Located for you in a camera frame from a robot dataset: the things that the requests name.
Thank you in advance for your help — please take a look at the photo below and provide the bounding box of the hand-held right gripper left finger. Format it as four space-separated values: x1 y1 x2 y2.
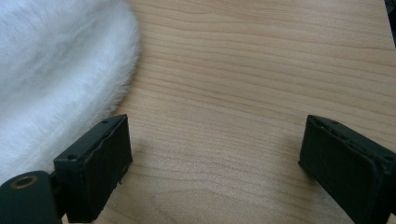
52 113 134 224

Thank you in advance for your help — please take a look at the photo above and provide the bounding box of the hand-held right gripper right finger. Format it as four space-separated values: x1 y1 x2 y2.
298 114 396 224

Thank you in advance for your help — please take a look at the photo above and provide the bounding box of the white fluffy fur item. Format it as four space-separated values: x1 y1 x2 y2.
0 0 142 185

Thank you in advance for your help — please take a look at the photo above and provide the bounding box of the dark object at table edge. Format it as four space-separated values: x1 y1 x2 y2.
384 0 396 49

